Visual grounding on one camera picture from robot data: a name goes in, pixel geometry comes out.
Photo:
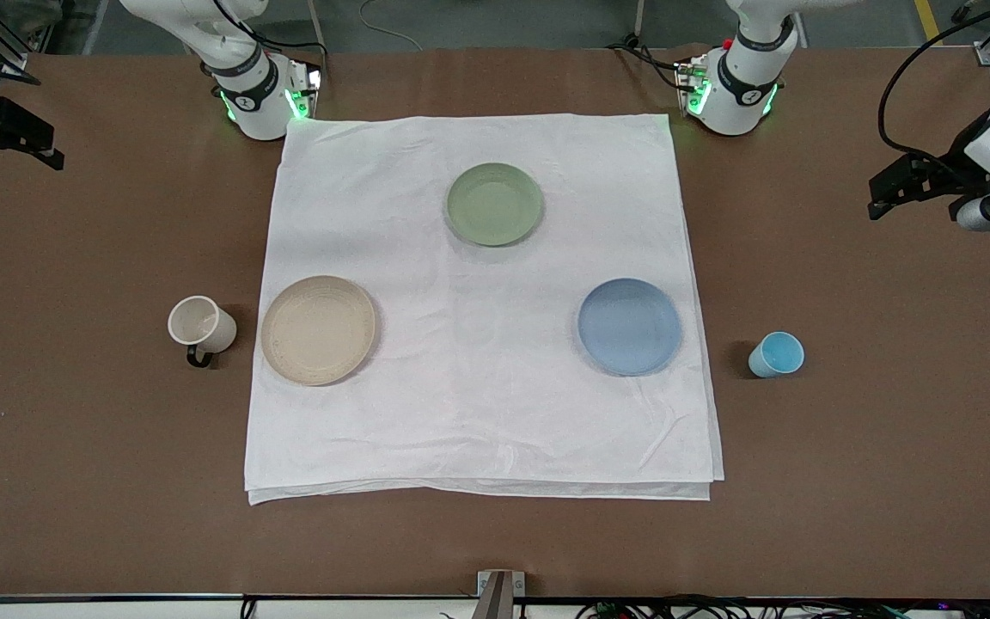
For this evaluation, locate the white cloth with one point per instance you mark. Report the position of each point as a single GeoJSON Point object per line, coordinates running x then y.
{"type": "Point", "coordinates": [478, 404]}

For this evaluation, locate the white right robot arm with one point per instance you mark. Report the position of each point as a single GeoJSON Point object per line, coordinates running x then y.
{"type": "Point", "coordinates": [256, 94]}

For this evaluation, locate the metal table edge bracket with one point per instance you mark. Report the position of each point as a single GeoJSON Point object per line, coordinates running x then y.
{"type": "Point", "coordinates": [499, 593]}

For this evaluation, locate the blue plate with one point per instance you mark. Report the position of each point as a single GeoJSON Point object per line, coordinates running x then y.
{"type": "Point", "coordinates": [629, 327]}

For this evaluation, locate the green plate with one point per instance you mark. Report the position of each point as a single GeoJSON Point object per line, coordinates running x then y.
{"type": "Point", "coordinates": [494, 205]}

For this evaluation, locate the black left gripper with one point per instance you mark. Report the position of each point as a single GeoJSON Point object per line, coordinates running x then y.
{"type": "Point", "coordinates": [962, 168]}

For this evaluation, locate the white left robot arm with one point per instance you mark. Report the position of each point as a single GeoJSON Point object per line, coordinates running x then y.
{"type": "Point", "coordinates": [740, 94]}

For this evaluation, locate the beige gray plate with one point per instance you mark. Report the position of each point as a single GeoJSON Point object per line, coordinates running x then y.
{"type": "Point", "coordinates": [318, 330]}

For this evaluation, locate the light blue cup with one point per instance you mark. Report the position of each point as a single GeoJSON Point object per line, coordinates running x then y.
{"type": "Point", "coordinates": [777, 354]}

